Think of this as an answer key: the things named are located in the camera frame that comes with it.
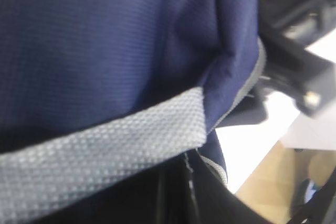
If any navy blue lunch bag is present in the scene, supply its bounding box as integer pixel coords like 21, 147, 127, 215
1, 0, 266, 223

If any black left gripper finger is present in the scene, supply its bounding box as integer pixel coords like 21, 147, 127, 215
218, 0, 335, 127

